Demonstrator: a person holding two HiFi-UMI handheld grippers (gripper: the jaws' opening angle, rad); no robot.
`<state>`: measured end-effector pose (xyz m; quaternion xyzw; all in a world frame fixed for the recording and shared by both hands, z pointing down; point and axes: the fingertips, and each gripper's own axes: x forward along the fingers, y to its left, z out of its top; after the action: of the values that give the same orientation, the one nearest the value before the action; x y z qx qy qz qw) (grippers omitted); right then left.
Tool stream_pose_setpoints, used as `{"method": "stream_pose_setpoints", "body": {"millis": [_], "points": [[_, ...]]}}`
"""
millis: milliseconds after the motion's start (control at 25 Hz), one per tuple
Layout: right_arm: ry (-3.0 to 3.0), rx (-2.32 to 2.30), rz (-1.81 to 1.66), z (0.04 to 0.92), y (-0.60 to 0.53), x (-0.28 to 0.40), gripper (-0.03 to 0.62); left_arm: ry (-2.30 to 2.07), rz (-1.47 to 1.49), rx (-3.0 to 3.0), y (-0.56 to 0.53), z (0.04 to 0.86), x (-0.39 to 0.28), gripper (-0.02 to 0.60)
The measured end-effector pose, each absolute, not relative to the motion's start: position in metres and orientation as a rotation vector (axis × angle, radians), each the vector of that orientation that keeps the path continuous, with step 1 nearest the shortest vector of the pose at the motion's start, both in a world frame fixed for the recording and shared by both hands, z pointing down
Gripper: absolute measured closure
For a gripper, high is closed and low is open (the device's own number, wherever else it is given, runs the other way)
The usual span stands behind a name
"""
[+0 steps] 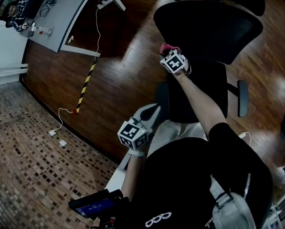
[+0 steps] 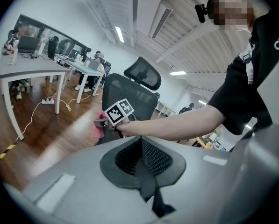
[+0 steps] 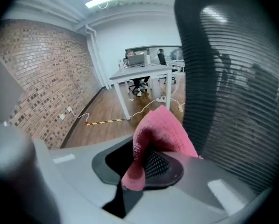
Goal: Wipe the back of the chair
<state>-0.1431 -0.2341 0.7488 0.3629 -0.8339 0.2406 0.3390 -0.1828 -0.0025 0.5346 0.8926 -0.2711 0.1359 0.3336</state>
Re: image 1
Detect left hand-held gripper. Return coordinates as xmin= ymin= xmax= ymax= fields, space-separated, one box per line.
xmin=117 ymin=103 xmax=162 ymax=151

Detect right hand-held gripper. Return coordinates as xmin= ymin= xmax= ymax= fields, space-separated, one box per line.
xmin=159 ymin=49 xmax=192 ymax=76

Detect pink cloth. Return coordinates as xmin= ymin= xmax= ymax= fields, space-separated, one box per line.
xmin=160 ymin=43 xmax=182 ymax=57

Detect black mesh chair backrest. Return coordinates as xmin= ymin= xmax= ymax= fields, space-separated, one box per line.
xmin=153 ymin=0 xmax=264 ymax=65

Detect person's right forearm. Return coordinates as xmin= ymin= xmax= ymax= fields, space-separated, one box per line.
xmin=174 ymin=71 xmax=226 ymax=142

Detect grey shoulder bag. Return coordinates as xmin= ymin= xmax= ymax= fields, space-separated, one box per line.
xmin=209 ymin=175 xmax=257 ymax=229

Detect person's left forearm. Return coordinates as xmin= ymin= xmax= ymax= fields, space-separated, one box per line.
xmin=120 ymin=155 xmax=145 ymax=200

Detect black chair armrest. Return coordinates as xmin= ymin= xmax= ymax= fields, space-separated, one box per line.
xmin=156 ymin=82 xmax=169 ymax=119
xmin=237 ymin=80 xmax=249 ymax=118

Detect person's light trousers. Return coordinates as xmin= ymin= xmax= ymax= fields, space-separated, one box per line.
xmin=147 ymin=122 xmax=210 ymax=157

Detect white wristband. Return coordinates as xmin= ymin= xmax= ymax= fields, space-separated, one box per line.
xmin=128 ymin=149 xmax=147 ymax=157

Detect black chair seat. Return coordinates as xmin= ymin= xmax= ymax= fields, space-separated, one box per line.
xmin=166 ymin=61 xmax=228 ymax=124

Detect yellow black striped floor strip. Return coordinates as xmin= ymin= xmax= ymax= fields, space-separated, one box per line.
xmin=73 ymin=58 xmax=97 ymax=115

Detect person in black vest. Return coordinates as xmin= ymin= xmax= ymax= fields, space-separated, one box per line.
xmin=127 ymin=122 xmax=274 ymax=229

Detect white power strip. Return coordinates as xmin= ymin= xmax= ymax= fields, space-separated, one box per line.
xmin=96 ymin=0 xmax=113 ymax=10

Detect black screen device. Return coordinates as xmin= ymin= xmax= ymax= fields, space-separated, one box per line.
xmin=68 ymin=188 xmax=130 ymax=220

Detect grey desk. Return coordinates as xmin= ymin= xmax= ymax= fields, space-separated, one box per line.
xmin=26 ymin=0 xmax=126 ymax=58

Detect clear plastic bottle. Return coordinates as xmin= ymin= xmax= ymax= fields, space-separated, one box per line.
xmin=36 ymin=26 xmax=52 ymax=36

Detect black laptop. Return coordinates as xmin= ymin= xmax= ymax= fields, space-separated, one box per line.
xmin=20 ymin=0 xmax=46 ymax=20

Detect white power cable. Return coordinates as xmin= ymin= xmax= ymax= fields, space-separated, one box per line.
xmin=94 ymin=7 xmax=102 ymax=59

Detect thin white cable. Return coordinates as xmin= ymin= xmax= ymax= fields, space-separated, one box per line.
xmin=58 ymin=107 xmax=76 ymax=131

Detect white adapter with cable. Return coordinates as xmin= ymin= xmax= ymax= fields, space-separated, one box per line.
xmin=237 ymin=131 xmax=252 ymax=145

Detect white wire rack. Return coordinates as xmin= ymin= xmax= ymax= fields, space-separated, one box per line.
xmin=268 ymin=185 xmax=285 ymax=229

